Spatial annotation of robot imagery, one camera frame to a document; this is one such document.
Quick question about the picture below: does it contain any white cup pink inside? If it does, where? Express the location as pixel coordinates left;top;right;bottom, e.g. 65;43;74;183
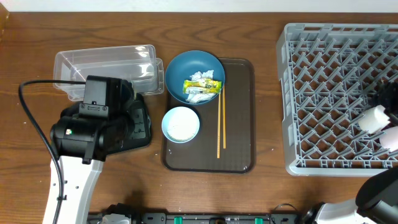
379;126;398;152

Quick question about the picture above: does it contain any light blue small bowl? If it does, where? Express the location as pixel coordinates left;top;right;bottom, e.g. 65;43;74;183
162;106;200;144

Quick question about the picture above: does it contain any pile of rice grains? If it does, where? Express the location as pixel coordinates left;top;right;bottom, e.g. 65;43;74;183
167;113;197;142

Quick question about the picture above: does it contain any white tissue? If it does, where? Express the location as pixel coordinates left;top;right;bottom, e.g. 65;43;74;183
186;70;215;104

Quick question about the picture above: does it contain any yellow snack wrapper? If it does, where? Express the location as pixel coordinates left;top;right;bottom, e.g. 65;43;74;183
183;78;223;94

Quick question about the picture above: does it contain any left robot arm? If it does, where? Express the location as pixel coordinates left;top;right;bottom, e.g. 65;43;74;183
43;76;136;223

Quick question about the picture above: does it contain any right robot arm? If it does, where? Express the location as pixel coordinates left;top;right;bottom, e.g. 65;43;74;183
299;82;397;223

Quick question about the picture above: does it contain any grey dishwasher rack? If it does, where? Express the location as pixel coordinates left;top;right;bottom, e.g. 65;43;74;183
276;23;397;177

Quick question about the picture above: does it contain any clear plastic bin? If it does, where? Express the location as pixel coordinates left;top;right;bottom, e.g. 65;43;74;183
53;44;165;95

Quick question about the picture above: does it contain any black tray bin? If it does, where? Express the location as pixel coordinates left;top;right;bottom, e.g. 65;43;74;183
60;93;152;164

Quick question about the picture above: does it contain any dark blue plate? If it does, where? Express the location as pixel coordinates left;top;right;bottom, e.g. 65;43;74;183
165;50;226;105

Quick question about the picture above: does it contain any brown serving tray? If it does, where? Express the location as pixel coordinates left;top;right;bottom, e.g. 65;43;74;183
162;58;256;174

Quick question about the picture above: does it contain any left wooden chopstick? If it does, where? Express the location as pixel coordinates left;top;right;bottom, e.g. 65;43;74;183
216;94;221;159

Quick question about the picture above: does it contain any wooden chopstick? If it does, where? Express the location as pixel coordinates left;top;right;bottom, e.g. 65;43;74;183
216;94;221;159
221;86;226;149

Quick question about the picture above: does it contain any right wooden chopstick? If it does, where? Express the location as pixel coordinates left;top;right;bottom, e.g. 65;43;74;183
221;86;226;149

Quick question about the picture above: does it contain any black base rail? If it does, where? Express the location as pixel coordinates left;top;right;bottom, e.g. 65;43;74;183
86;203;300;224

